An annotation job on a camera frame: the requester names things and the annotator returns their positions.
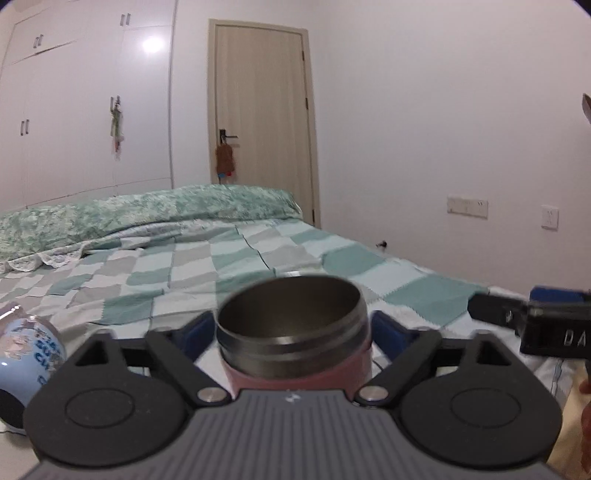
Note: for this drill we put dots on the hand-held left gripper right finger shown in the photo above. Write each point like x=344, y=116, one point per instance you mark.
x=383, y=329

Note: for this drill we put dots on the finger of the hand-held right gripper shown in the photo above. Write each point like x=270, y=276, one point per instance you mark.
x=491, y=308
x=554, y=293

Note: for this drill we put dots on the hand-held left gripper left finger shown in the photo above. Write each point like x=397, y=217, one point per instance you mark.
x=201, y=329

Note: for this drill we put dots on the pink cup with steel rim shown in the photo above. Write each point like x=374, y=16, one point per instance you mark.
x=295, y=376

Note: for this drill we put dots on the person's right hand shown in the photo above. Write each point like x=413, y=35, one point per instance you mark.
x=586, y=385

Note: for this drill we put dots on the white striped cloth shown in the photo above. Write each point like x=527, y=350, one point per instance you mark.
x=549, y=374

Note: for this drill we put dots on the checkered bed sheet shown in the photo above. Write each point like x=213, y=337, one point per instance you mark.
x=207, y=267

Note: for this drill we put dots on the green floral quilt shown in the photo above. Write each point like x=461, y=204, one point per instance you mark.
x=138, y=207

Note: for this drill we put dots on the brown plush toy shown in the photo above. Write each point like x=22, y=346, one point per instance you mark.
x=225, y=159

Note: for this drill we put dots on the blue cartoon print mug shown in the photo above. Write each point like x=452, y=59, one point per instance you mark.
x=27, y=350

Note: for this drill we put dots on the hanging tassel ornament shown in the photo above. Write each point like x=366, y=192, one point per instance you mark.
x=117, y=131

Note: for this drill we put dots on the beige wooden door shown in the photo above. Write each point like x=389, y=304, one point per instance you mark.
x=263, y=115

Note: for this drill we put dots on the white wardrobe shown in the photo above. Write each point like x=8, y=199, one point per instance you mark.
x=69, y=138

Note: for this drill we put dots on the small white wall socket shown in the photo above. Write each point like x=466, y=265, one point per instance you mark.
x=550, y=217

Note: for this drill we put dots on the wide white wall switch panel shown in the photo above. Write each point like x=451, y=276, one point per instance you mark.
x=467, y=206

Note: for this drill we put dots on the brown wall object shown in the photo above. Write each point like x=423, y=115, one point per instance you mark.
x=587, y=108

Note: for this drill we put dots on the beige door frame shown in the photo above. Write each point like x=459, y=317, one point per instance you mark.
x=211, y=92

